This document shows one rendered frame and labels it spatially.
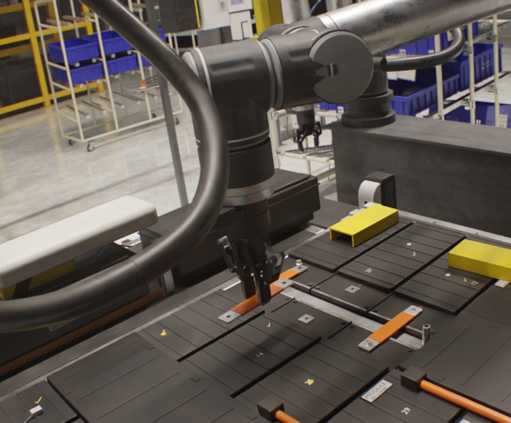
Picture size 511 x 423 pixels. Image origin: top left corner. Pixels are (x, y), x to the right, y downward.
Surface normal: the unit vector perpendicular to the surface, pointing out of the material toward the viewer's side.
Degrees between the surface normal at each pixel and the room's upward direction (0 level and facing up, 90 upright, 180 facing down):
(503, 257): 0
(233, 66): 62
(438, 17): 99
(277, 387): 0
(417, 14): 81
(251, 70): 69
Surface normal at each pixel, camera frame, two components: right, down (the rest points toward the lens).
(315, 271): -0.12, -0.92
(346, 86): 0.30, 0.33
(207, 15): 0.67, 0.21
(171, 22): -0.73, 0.34
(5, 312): -0.07, -0.36
